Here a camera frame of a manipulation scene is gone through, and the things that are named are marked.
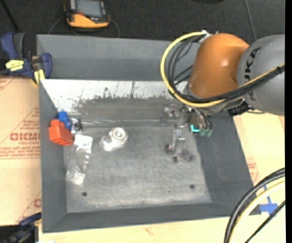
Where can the grey metal bin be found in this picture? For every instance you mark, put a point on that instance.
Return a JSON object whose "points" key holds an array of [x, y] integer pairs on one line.
{"points": [[136, 176]]}

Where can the shiny round metal thing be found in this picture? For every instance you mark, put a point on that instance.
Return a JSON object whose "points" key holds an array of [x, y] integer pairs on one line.
{"points": [[75, 124]]}

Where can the brown cardboard board, red print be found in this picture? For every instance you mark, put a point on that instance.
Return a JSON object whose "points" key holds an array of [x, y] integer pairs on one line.
{"points": [[14, 161]]}

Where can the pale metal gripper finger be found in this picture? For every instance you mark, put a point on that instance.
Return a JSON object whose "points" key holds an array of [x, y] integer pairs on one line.
{"points": [[176, 145], [182, 144]]}

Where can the orange ribbed block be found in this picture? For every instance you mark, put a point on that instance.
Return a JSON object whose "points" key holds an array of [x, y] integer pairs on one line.
{"points": [[59, 134]]}

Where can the blue plastic toy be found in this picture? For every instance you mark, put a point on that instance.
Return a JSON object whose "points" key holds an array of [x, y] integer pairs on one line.
{"points": [[64, 118]]}

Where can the black cylinder on white bracket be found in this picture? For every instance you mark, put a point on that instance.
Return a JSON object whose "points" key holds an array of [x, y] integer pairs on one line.
{"points": [[238, 110]]}

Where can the white curved plastic thing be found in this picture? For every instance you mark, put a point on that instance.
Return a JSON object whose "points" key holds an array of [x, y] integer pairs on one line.
{"points": [[114, 139]]}

